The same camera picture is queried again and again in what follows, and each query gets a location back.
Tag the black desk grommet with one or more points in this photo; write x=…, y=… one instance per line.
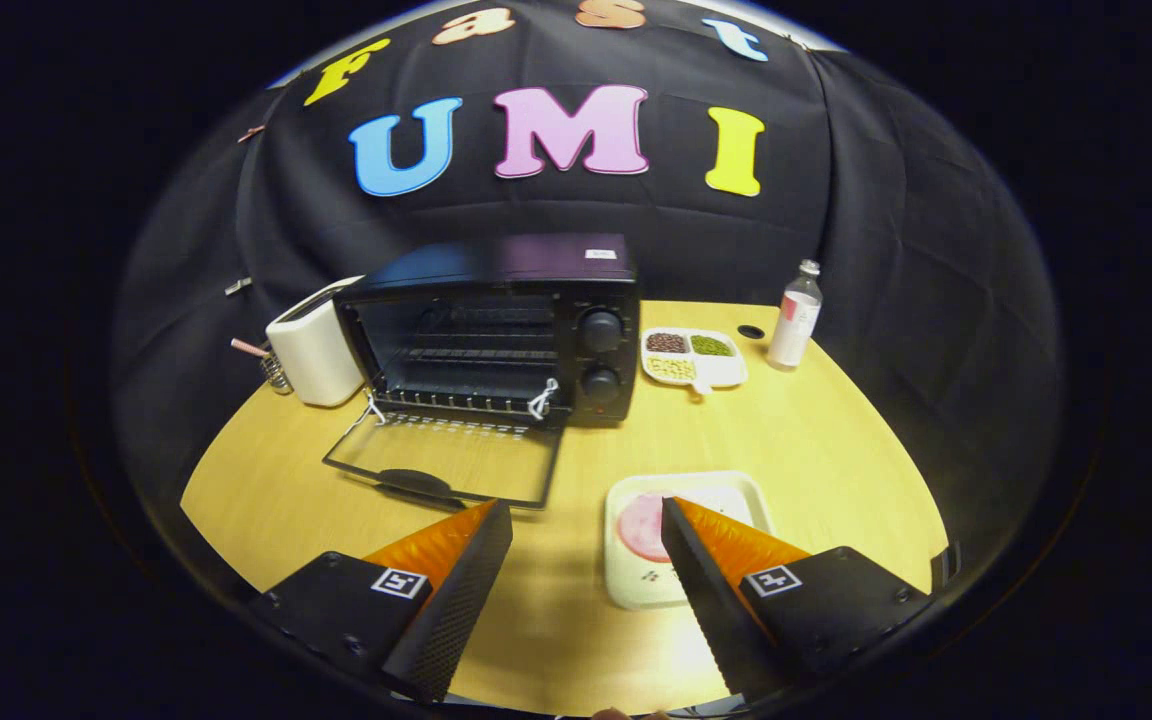
x=751, y=331

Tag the yellow soybeans pile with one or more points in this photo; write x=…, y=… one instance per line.
x=671, y=368

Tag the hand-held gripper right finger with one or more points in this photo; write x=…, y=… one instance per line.
x=711, y=600

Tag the clear plastic bottle red label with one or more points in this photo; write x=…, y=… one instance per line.
x=794, y=325

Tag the black toaster oven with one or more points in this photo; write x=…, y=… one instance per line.
x=546, y=262

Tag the silver metal clip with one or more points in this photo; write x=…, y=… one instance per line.
x=238, y=286

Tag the green mung beans pile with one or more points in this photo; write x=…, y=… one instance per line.
x=711, y=346

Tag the brown beans pile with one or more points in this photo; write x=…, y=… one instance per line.
x=666, y=343

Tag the clear glass cup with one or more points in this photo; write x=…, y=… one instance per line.
x=277, y=375

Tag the pink clip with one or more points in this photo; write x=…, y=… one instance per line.
x=251, y=133

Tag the pink ham slice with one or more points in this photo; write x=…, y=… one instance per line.
x=641, y=525

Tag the white divided dish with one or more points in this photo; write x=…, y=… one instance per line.
x=721, y=372

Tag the cream square tray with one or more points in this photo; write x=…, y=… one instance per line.
x=636, y=580

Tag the white bread toaster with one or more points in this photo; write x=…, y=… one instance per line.
x=316, y=350

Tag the pink striped straw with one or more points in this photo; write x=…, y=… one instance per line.
x=248, y=347

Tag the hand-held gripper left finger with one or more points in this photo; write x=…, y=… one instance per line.
x=451, y=610

